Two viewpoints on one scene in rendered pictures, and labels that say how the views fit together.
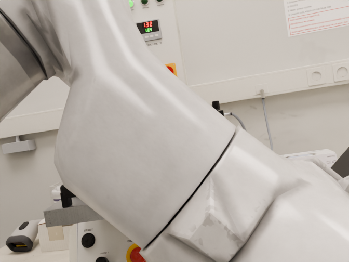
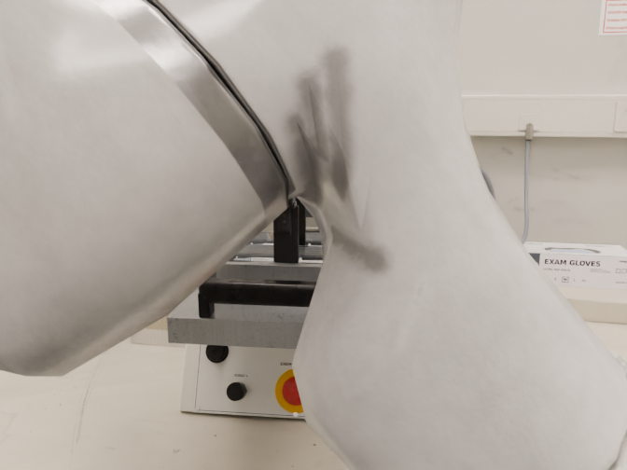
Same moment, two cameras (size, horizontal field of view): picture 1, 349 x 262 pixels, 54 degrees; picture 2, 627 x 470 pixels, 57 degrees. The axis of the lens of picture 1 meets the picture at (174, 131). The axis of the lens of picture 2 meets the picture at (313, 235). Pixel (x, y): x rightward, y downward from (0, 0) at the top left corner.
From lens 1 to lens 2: 0.11 m
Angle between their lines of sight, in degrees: 10
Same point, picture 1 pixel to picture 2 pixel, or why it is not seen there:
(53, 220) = (182, 334)
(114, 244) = (258, 364)
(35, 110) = not seen: hidden behind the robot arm
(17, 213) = not seen: hidden behind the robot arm
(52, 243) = (149, 333)
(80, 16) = (402, 151)
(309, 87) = (614, 132)
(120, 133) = (453, 397)
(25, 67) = (267, 207)
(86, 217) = (236, 338)
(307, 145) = (584, 231)
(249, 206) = not seen: outside the picture
